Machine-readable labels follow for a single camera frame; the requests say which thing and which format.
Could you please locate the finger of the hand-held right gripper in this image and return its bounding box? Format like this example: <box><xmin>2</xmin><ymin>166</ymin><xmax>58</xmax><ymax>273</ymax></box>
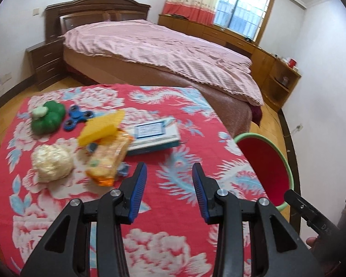
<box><xmin>284</xmin><ymin>190</ymin><xmax>340</xmax><ymax>237</ymax></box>

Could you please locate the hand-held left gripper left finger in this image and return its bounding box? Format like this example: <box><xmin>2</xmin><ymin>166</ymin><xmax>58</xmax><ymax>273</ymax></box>
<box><xmin>20</xmin><ymin>162</ymin><xmax>147</xmax><ymax>277</ymax></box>

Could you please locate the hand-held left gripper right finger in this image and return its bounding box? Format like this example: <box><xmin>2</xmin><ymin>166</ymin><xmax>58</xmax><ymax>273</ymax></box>
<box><xmin>192</xmin><ymin>163</ymin><xmax>320</xmax><ymax>277</ymax></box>

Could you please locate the clear orange snack packet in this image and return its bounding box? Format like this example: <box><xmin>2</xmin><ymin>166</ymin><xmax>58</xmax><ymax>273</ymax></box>
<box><xmin>85</xmin><ymin>130</ymin><xmax>134</xmax><ymax>187</ymax></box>

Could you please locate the teal and white box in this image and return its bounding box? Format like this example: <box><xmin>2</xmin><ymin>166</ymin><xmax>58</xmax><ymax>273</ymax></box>
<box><xmin>124</xmin><ymin>117</ymin><xmax>181</xmax><ymax>155</ymax></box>

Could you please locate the red bin with green rim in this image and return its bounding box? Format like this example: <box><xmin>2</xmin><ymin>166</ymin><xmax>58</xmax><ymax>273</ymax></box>
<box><xmin>235</xmin><ymin>133</ymin><xmax>295</xmax><ymax>212</ymax></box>

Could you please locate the yellow honeycomb sponge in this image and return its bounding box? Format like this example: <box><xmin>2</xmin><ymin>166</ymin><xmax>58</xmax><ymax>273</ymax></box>
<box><xmin>77</xmin><ymin>110</ymin><xmax>125</xmax><ymax>148</ymax></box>

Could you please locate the cream paper ball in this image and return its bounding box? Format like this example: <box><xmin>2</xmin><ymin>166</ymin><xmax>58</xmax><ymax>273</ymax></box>
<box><xmin>32</xmin><ymin>144</ymin><xmax>75</xmax><ymax>182</ymax></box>

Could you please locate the red floral tablecloth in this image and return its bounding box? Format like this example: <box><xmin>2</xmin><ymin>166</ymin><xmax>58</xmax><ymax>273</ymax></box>
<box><xmin>0</xmin><ymin>84</ymin><xmax>280</xmax><ymax>277</ymax></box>

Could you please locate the blue fidget spinner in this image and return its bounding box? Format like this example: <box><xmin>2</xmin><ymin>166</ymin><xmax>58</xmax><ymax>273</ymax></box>
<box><xmin>64</xmin><ymin>105</ymin><xmax>95</xmax><ymax>131</ymax></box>

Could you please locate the green pumpkin toy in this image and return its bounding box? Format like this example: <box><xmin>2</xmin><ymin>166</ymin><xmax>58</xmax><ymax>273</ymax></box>
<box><xmin>31</xmin><ymin>101</ymin><xmax>66</xmax><ymax>135</ymax></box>

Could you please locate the long light wooden cabinet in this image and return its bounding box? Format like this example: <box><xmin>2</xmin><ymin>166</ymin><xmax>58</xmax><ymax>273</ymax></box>
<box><xmin>158</xmin><ymin>14</ymin><xmax>302</xmax><ymax>113</ymax></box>

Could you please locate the pink checked blanket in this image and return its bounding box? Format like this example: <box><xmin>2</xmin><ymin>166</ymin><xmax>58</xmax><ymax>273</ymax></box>
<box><xmin>59</xmin><ymin>20</ymin><xmax>264</xmax><ymax>106</ymax></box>

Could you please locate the dark wooden nightstand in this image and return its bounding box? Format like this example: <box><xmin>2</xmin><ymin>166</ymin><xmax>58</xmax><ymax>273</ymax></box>
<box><xmin>26</xmin><ymin>39</ymin><xmax>67</xmax><ymax>91</ymax></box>

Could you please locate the barred window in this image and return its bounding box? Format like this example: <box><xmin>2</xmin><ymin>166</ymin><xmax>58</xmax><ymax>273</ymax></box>
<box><xmin>213</xmin><ymin>0</ymin><xmax>277</xmax><ymax>45</ymax></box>

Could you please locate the dark wooden bed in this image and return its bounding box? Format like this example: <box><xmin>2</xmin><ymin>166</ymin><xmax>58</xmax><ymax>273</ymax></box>
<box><xmin>45</xmin><ymin>0</ymin><xmax>264</xmax><ymax>130</ymax></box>

